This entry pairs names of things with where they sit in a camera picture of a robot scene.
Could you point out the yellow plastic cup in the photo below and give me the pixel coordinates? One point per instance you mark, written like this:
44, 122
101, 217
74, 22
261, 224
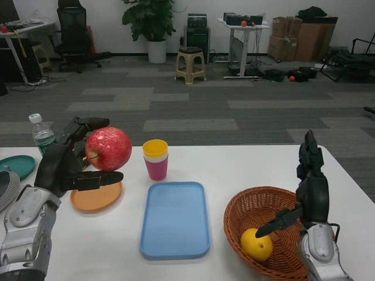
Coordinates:
155, 149

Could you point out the white plastic cup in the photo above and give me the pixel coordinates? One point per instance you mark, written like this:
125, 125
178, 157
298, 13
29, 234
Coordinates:
162, 161

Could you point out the white office desk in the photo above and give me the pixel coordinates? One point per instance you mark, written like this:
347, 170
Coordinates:
26, 27

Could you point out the red apple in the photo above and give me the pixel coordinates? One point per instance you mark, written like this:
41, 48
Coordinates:
109, 147

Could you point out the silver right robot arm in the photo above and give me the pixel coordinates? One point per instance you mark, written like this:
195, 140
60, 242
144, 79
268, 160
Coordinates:
319, 243

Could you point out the green leafy plant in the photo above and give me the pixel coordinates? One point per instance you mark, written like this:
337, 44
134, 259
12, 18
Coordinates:
149, 17

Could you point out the teal round plate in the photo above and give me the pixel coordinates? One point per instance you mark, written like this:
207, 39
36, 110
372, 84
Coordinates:
17, 167

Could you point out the clear water bottle green label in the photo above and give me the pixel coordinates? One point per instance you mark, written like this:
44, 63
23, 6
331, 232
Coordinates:
44, 137

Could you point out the black office chair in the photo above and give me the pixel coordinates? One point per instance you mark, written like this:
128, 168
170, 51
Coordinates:
71, 26

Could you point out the yellow orange fruit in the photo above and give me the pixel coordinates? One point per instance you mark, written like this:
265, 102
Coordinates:
255, 248

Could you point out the large cardboard box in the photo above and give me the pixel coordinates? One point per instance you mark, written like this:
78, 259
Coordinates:
316, 38

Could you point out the stack of small cardboard boxes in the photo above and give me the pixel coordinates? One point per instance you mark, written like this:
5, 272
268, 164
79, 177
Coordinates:
282, 38

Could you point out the beige plastic stool dark seat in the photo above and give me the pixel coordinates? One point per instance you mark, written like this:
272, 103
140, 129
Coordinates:
190, 54

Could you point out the green black computer tower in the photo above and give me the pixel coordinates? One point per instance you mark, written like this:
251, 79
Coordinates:
197, 41

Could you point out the white power strip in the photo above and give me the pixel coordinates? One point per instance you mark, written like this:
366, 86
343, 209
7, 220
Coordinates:
38, 82

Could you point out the white standing desk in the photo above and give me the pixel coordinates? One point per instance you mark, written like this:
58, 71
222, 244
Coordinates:
244, 44

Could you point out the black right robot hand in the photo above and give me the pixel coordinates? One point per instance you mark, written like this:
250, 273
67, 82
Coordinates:
313, 196

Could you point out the black waste bin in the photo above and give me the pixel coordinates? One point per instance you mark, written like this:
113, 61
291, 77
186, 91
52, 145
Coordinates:
3, 87

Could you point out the black equipment case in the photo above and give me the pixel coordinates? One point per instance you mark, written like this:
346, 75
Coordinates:
303, 73
274, 75

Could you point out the orange round plate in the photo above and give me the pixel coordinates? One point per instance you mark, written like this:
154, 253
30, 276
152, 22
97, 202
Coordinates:
93, 200

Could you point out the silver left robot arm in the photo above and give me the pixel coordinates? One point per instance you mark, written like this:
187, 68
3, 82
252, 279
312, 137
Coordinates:
26, 210

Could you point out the black bag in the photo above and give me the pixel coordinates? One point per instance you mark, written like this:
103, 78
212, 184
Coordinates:
312, 12

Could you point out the blue plastic tray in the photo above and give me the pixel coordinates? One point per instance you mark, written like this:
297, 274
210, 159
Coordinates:
175, 219

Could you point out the white plant pot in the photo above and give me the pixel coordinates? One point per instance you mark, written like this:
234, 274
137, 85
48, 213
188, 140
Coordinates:
156, 51

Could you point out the pink plastic cup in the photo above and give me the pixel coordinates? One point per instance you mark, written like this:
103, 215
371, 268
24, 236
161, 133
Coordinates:
156, 171

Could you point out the brown wicker basket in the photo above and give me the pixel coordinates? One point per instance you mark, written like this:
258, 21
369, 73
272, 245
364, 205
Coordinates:
249, 205

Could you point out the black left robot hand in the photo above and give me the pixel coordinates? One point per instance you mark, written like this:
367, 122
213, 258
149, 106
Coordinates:
55, 167

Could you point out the black folding chair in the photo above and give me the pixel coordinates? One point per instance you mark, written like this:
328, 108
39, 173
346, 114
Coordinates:
348, 58

